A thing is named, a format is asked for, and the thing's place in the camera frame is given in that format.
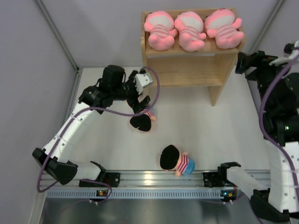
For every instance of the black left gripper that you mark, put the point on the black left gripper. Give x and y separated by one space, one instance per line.
137 107

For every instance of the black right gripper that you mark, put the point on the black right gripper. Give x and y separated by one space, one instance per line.
257 59

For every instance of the boy doll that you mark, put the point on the boy doll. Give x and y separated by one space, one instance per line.
143 122
171 159

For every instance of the boy doll front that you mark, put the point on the boy doll front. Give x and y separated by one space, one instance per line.
171 159

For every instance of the pink plush face down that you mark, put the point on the pink plush face down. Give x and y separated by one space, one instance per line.
190 27

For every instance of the pink plush with heart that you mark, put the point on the pink plush with heart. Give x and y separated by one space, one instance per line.
161 28

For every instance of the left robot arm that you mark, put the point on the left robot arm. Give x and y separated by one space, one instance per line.
54 157

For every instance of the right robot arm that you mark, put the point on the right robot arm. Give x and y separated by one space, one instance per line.
278 118

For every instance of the wooden two-tier shelf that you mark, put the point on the wooden two-tier shelf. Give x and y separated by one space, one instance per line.
210 66

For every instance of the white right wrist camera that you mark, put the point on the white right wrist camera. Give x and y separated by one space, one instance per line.
291 50

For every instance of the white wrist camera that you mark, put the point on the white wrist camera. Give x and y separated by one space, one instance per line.
143 80
291 50

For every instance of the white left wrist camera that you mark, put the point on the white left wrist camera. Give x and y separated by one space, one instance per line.
143 80

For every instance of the aluminium right frame post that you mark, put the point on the aluminium right frame post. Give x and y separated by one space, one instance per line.
266 25

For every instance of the aluminium frame post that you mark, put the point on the aluminium frame post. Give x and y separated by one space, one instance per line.
46 15
266 25

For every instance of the aluminium front rail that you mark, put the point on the aluminium front rail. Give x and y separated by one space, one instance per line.
135 179

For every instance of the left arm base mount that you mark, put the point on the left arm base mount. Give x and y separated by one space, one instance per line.
99 180

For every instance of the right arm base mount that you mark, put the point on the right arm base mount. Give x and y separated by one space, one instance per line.
214 179

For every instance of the grey slotted cable duct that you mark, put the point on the grey slotted cable duct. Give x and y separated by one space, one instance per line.
138 194

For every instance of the aluminium left frame post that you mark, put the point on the aluminium left frame post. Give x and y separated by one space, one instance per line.
46 15

